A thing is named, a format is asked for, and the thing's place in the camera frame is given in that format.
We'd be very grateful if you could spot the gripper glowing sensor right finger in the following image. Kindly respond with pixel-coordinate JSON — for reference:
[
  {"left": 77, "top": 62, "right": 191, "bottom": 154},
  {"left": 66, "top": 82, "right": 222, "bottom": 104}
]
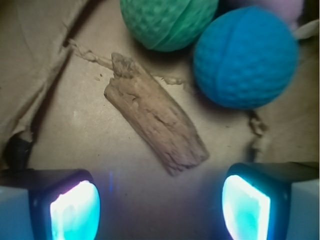
[{"left": 221, "top": 162, "right": 320, "bottom": 240}]

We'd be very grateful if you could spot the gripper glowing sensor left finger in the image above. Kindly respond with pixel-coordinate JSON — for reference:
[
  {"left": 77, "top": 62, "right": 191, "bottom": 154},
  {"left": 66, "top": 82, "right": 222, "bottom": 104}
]
[{"left": 0, "top": 169, "right": 101, "bottom": 240}]

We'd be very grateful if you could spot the brown wood chip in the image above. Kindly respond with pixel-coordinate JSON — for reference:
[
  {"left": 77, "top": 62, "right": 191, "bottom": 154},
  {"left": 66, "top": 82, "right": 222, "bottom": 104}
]
[{"left": 104, "top": 52, "right": 210, "bottom": 176}]

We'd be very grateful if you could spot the blue dimpled foam ball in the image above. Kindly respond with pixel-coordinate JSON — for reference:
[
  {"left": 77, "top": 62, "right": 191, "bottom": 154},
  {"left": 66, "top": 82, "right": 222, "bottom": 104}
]
[{"left": 193, "top": 6, "right": 299, "bottom": 110}]

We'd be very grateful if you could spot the brown paper bag bin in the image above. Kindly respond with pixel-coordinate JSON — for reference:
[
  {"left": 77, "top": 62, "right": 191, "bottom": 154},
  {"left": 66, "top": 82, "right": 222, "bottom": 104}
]
[{"left": 0, "top": 0, "right": 319, "bottom": 240}]

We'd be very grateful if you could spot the pink plush toy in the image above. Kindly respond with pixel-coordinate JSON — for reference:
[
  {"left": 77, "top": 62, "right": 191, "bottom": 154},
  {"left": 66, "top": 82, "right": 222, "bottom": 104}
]
[{"left": 227, "top": 0, "right": 304, "bottom": 31}]

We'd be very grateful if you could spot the green dimpled foam ball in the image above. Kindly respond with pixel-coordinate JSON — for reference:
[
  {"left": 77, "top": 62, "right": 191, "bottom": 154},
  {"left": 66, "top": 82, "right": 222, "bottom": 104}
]
[{"left": 119, "top": 0, "right": 219, "bottom": 52}]

